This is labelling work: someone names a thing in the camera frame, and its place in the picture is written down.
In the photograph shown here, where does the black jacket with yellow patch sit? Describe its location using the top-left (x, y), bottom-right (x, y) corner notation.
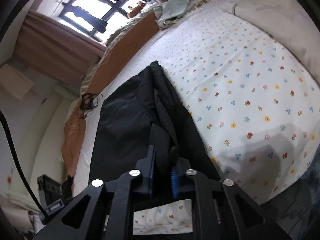
top-left (89, 62), bottom-right (220, 196)

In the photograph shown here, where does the orange blanket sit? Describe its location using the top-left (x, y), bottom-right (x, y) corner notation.
top-left (61, 11), bottom-right (159, 177)

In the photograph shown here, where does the white floral bed sheet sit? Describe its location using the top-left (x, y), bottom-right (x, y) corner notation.
top-left (72, 0), bottom-right (320, 235)

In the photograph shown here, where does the crumpled white patterned cloth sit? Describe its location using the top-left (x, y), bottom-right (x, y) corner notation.
top-left (153, 0), bottom-right (199, 29)

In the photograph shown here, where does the pink curtain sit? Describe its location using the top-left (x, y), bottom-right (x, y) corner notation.
top-left (15, 0), bottom-right (176, 86)

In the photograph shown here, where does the beige cloth at bed edge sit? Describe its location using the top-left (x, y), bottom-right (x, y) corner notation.
top-left (232, 0), bottom-right (320, 81)

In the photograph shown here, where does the black cable bundle with frame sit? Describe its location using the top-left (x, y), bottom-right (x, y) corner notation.
top-left (76, 92), bottom-right (104, 119)

